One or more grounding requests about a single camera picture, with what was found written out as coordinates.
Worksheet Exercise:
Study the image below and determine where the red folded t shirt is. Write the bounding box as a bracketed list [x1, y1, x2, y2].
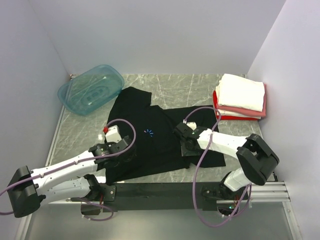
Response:
[212, 83, 267, 122]

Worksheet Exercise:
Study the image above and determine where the teal plastic basket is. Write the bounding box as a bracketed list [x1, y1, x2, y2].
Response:
[57, 64, 125, 116]

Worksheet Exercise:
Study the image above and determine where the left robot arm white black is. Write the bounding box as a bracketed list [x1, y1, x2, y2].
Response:
[7, 136, 135, 218]

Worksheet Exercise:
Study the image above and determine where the black t shirt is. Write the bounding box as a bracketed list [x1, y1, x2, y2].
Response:
[105, 87, 216, 185]

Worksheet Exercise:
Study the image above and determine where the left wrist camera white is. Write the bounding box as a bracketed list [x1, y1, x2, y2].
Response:
[103, 125, 122, 143]

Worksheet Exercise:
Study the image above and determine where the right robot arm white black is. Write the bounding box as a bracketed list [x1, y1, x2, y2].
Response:
[173, 122, 280, 200]

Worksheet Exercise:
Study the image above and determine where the black base bar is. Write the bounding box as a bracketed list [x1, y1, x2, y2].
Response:
[100, 182, 245, 211]

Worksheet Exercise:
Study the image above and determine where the aluminium rail left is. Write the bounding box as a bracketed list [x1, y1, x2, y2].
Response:
[14, 106, 65, 240]

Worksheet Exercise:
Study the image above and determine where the white folded t shirt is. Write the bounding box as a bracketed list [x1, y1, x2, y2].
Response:
[215, 73, 266, 114]

